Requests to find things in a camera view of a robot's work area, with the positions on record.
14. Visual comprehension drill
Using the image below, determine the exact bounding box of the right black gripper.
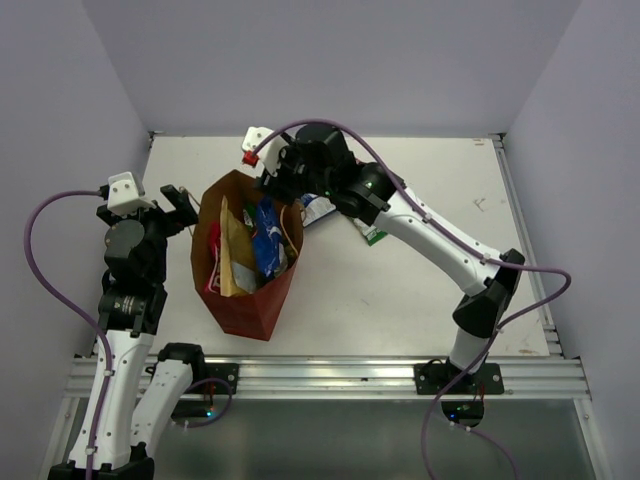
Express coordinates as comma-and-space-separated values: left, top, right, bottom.
254, 134, 334, 206

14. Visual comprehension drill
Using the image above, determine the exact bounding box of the small dark blue snack bag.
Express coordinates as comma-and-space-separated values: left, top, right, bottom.
300, 193, 336, 228

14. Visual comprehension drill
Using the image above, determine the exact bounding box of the tan popcorn chips bag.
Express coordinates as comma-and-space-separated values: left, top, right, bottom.
220, 196, 258, 297

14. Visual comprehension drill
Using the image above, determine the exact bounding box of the pink Real chips bag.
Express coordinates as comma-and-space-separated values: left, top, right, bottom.
205, 222, 221, 295

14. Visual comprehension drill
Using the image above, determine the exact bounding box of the green snack bag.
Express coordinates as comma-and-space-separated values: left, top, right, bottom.
352, 219, 387, 246

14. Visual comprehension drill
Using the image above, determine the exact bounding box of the red paper bag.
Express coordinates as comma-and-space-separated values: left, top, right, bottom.
190, 170, 304, 341

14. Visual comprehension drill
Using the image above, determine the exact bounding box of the small green snack packet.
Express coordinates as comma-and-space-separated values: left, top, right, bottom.
243, 203, 256, 233

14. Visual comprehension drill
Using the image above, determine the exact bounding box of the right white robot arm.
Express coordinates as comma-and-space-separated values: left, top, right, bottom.
241, 122, 524, 393

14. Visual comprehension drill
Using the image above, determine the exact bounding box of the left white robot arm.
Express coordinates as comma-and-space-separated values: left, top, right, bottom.
48, 185, 208, 479

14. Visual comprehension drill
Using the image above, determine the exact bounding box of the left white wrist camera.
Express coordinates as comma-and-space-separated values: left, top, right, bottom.
97, 171, 156, 218

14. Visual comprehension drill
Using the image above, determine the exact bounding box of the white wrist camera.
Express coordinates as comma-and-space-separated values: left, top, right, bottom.
241, 126, 288, 177
97, 171, 156, 218

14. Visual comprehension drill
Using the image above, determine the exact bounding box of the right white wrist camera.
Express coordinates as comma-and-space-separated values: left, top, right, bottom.
241, 126, 288, 177

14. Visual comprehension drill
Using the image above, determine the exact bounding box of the aluminium mounting rail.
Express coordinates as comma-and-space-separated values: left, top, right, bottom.
69, 355, 586, 400

